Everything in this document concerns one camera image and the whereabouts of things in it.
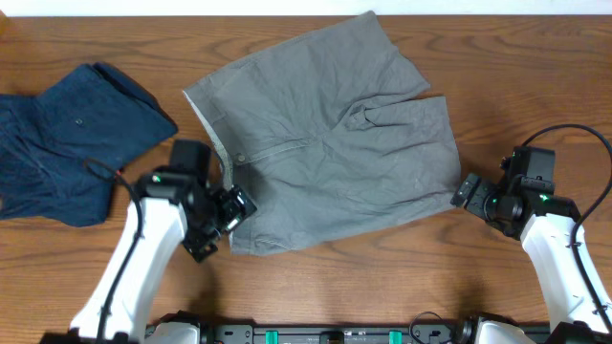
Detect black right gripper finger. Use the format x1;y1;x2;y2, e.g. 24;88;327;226
450;173;481;207
465;180;498;222

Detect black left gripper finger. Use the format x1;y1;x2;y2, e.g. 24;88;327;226
222;184;257;233
183;229;223;263

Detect grey shorts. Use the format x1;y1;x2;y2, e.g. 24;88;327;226
185;12;461;256

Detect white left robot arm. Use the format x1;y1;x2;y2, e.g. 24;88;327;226
41;166;256;343

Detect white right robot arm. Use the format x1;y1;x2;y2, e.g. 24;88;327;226
450;146;611;343

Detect navy blue folded shorts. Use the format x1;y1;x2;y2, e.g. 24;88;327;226
1;62;178;227

